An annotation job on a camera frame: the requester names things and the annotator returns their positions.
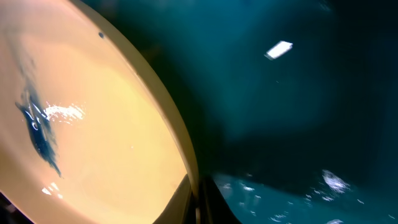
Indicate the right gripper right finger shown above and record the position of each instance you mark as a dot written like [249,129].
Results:
[213,207]

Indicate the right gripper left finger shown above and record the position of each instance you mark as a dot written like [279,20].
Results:
[181,207]

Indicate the yellow plate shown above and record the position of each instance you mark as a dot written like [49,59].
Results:
[89,133]

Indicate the teal plastic tray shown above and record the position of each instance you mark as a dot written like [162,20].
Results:
[291,106]

